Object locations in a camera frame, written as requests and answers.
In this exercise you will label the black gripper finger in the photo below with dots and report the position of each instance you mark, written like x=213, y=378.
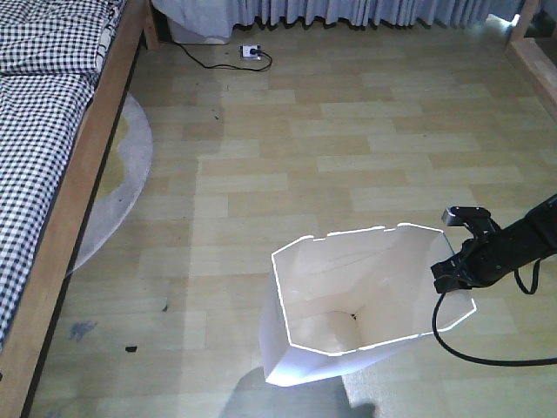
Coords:
x=446, y=276

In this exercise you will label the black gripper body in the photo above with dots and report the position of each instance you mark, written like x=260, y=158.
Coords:
x=482, y=261

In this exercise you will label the white plastic trash bin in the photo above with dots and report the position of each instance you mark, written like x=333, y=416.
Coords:
x=337, y=304

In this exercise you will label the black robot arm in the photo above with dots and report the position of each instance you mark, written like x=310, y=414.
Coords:
x=532, y=237

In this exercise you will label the white pleated curtain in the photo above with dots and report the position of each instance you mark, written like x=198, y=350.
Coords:
x=216, y=19

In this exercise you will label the white floor outlet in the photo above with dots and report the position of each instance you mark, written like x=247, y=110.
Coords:
x=250, y=52

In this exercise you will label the grey round rug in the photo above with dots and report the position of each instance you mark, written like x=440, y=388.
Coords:
x=124, y=176

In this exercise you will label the black white checkered bedding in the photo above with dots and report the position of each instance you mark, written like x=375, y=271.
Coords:
x=52, y=55

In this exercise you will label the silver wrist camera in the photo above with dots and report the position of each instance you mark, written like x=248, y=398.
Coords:
x=477, y=220

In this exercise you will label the wooden furniture post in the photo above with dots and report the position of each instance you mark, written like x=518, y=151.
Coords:
x=531, y=60

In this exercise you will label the wooden bed frame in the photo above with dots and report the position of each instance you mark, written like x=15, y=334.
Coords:
x=21, y=350

